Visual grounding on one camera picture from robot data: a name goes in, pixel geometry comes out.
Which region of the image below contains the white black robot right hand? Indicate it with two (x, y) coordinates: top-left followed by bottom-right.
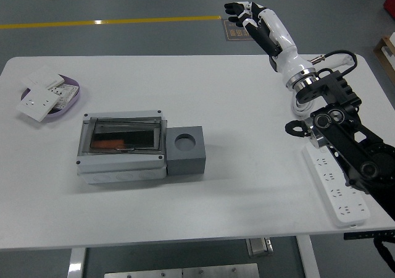
(224, 1), (317, 86)

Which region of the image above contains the orange cylinder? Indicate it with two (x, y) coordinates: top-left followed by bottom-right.
(91, 139), (126, 148)

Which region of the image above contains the grey electrical box clear lid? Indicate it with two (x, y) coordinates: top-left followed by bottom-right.
(76, 110), (169, 185)

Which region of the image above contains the grey cube with round hole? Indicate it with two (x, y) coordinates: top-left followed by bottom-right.
(165, 125), (207, 176)

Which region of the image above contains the brown floor sign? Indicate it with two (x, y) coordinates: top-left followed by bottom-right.
(222, 19), (263, 42)

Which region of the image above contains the wooden crate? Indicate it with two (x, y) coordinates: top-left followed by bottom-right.
(373, 32), (395, 86)

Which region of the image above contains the purple oval tray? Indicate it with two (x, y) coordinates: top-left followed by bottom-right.
(20, 74), (81, 123)

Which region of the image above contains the black table control panel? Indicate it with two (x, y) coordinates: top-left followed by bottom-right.
(344, 230), (395, 240)

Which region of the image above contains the white multi-hole socket panel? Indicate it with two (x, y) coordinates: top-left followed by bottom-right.
(46, 83), (80, 111)

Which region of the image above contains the white power strip with cord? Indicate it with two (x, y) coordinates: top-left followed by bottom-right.
(291, 53), (370, 229)

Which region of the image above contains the white wall switch panel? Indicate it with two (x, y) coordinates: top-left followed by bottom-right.
(20, 65), (65, 90)

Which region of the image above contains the white wall socket panel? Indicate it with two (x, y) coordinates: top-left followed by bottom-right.
(15, 85), (62, 123)

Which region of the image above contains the grey metal base plate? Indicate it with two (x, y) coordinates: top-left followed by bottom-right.
(104, 263), (260, 278)

